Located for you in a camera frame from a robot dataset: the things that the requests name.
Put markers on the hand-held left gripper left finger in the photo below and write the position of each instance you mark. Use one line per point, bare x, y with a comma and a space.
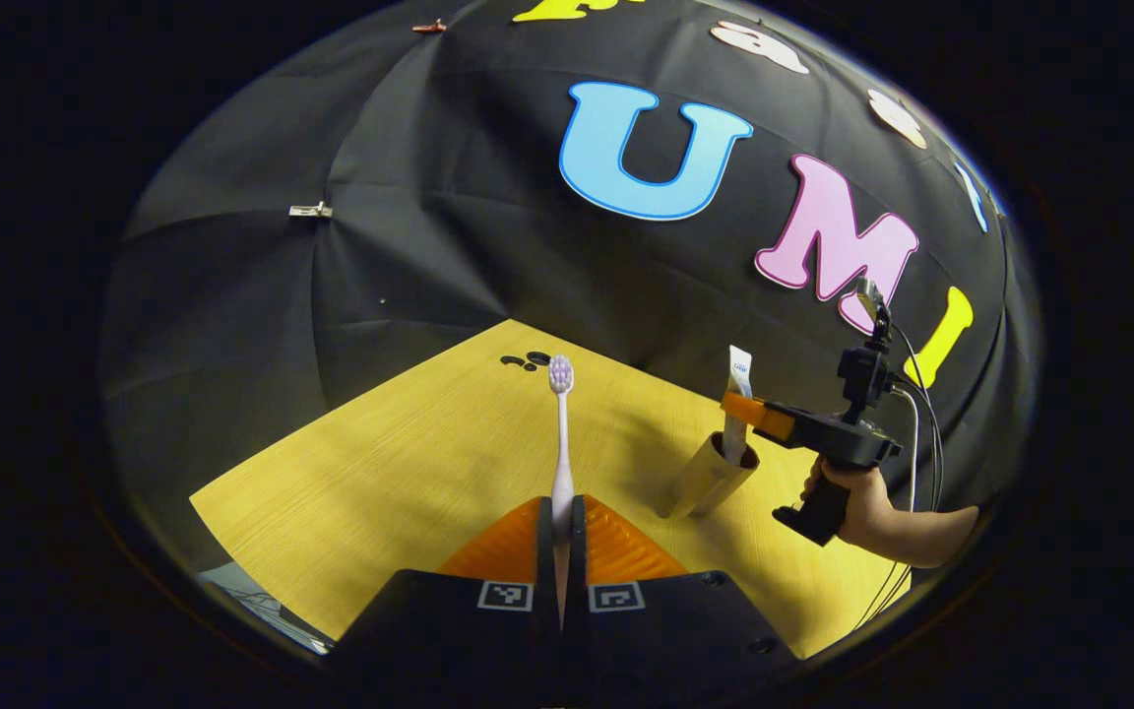
545, 551

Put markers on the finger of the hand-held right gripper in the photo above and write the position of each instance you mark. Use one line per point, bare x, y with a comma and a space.
754, 414

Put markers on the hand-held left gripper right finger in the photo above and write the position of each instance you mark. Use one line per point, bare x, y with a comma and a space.
577, 551

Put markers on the white toothpaste tube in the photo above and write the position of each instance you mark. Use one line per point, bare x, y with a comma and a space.
739, 366

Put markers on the pink toothbrush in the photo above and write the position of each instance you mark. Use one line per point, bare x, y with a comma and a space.
562, 463

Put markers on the wooden desktop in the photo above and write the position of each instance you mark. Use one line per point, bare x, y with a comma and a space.
409, 473

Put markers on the pale cluttered heap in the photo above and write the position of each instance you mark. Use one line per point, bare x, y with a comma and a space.
262, 606

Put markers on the black backdrop cloth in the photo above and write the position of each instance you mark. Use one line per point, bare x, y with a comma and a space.
488, 246

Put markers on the white cloth clip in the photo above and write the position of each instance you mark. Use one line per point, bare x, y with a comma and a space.
311, 210

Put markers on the reddish cloth clip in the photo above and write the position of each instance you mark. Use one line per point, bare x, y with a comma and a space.
429, 27

